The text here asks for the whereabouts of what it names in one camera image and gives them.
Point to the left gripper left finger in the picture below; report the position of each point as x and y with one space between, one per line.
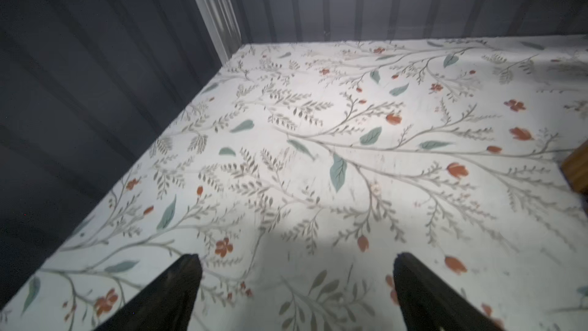
166 303

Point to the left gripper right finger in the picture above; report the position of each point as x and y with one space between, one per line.
428 303

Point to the wooden two-tier shelf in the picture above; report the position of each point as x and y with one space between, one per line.
575 169

